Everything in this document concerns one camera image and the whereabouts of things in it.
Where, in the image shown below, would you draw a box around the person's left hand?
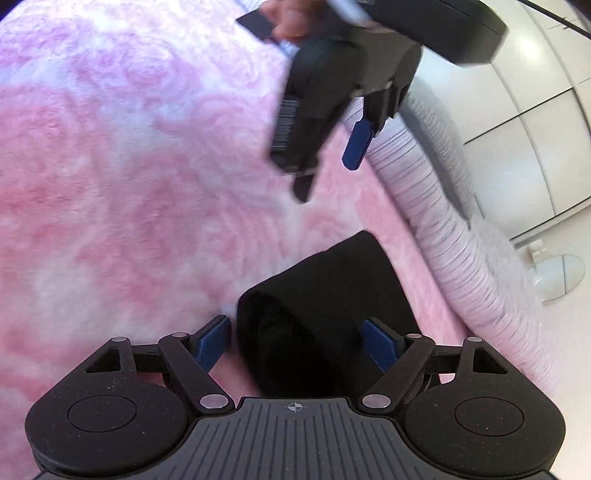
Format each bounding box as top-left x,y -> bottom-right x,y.
264,0 -> 326,42

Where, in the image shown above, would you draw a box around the black cable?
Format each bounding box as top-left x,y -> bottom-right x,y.
519,0 -> 591,37

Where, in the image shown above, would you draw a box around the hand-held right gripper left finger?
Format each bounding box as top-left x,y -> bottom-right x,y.
74,315 -> 234,414

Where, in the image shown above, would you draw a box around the white wardrobe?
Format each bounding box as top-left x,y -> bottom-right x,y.
457,0 -> 591,245

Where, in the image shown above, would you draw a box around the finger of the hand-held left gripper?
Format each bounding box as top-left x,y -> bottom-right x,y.
341,84 -> 411,171
291,166 -> 320,205

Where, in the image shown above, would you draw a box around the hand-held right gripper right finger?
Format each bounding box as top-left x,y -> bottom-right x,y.
360,318 -> 520,413

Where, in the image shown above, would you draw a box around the black pants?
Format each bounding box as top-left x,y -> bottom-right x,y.
236,231 -> 422,400

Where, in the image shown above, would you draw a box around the pink floral blanket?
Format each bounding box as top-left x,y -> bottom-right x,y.
0,0 -> 546,407

